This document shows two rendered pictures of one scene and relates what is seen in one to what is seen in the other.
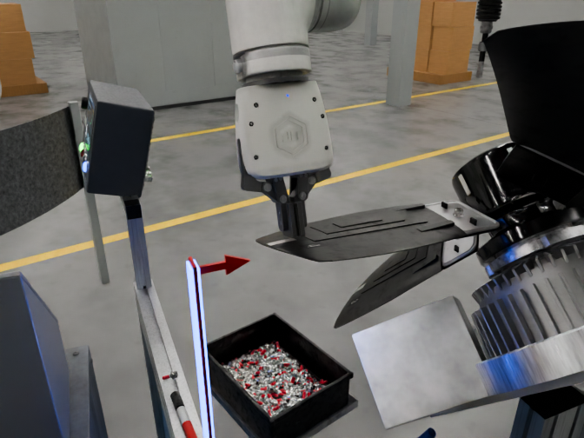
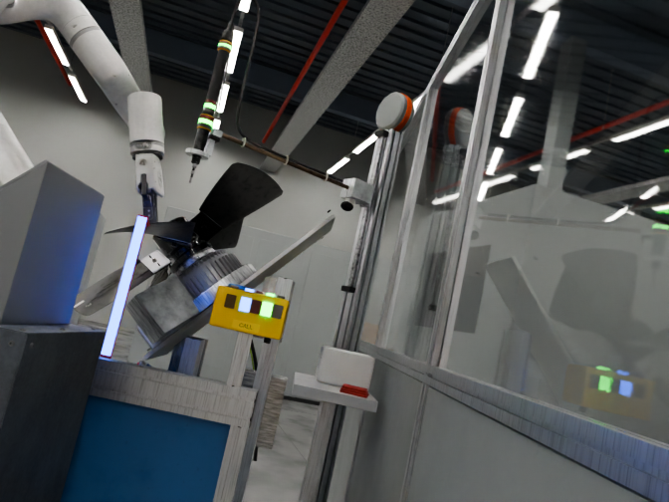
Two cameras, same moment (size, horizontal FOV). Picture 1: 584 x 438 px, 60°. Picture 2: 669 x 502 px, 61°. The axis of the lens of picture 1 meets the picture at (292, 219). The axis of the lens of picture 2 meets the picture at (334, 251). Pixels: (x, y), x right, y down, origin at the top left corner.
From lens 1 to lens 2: 1.30 m
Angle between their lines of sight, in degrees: 74
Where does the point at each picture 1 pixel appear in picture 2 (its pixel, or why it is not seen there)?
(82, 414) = not seen: hidden behind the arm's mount
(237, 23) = (148, 128)
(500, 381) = (211, 297)
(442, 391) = (183, 313)
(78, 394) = not seen: hidden behind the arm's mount
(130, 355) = not seen: outside the picture
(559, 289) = (222, 263)
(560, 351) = (233, 277)
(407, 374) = (166, 308)
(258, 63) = (156, 146)
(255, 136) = (154, 173)
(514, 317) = (208, 275)
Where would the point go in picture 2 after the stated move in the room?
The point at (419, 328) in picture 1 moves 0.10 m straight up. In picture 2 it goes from (166, 289) to (175, 254)
